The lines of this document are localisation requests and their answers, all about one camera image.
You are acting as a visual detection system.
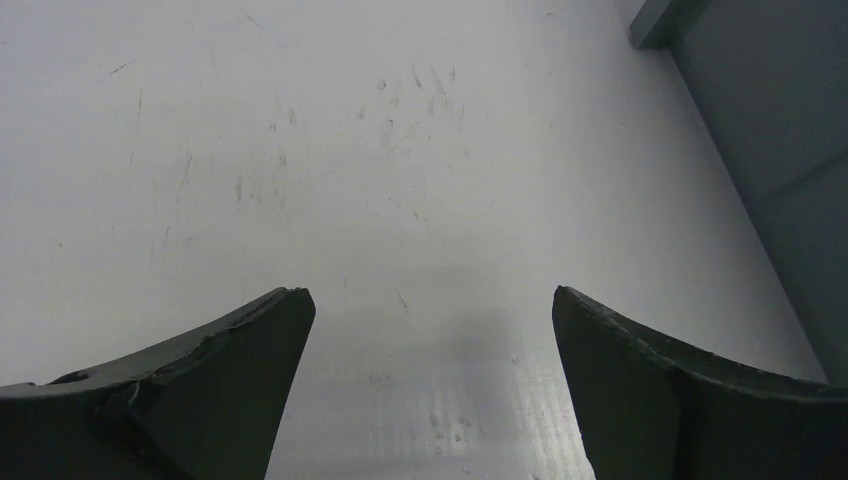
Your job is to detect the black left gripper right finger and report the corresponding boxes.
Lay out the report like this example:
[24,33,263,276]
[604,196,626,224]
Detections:
[552,286,847,479]

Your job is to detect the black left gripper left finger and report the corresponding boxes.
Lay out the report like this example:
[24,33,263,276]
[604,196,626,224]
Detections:
[1,288,316,479]

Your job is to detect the grey plastic bin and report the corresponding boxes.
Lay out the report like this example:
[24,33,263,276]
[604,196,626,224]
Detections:
[629,0,847,386]

